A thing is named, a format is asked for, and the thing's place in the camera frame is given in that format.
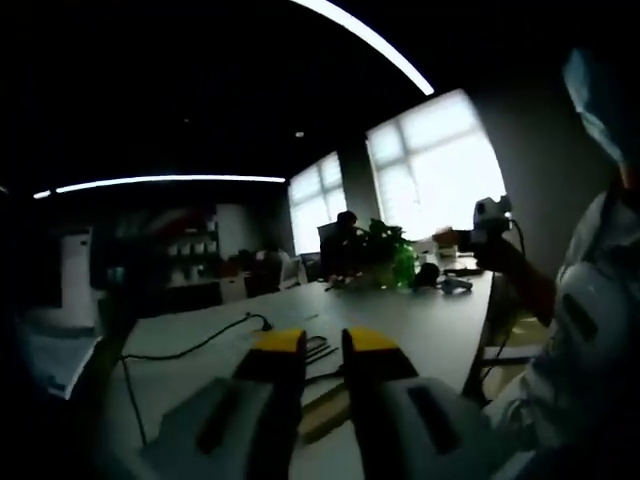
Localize black power cable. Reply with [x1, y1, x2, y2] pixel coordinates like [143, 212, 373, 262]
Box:
[118, 312, 274, 447]

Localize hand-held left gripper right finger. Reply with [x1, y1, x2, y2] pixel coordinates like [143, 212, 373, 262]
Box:
[341, 326, 507, 480]

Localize person's right hand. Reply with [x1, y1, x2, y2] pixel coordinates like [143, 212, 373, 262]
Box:
[473, 238, 519, 274]

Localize cardboard box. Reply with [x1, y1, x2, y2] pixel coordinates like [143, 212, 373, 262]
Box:
[430, 226, 475, 259]

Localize large bright window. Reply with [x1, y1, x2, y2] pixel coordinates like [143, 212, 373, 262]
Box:
[365, 88, 508, 242]

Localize long curved ceiling light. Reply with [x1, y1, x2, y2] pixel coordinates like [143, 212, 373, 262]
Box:
[292, 0, 435, 97]

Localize small bright window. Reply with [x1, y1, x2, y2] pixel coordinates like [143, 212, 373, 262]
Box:
[288, 150, 348, 257]

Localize white chest-worn device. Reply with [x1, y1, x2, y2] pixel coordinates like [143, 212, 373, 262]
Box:
[553, 263, 617, 351]

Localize blue face mask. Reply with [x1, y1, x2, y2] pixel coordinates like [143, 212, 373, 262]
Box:
[561, 47, 640, 167]

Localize person in white shirt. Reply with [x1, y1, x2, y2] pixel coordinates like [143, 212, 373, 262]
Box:
[479, 185, 640, 480]

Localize tall white appliance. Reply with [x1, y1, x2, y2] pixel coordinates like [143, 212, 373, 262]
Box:
[58, 226, 97, 327]

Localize dark utensil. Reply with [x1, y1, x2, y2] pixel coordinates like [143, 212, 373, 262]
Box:
[304, 335, 344, 367]

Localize wooden cutlery case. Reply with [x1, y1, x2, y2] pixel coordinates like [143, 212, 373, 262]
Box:
[298, 367, 354, 447]

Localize green potted plant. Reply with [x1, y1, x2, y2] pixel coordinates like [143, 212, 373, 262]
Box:
[348, 218, 419, 292]

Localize straight ceiling light strip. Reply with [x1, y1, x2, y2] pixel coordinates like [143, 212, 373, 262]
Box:
[32, 173, 287, 200]

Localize white office chair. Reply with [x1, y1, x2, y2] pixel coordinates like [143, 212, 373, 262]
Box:
[277, 253, 307, 290]

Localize dark wall shelf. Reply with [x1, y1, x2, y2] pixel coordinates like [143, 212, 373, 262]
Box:
[94, 204, 224, 306]

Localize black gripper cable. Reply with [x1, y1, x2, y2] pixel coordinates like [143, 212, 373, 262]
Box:
[507, 217, 527, 256]

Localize black round object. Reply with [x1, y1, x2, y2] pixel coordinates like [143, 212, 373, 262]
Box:
[408, 262, 442, 290]

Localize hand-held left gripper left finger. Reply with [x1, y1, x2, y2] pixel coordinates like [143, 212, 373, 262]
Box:
[142, 328, 308, 480]

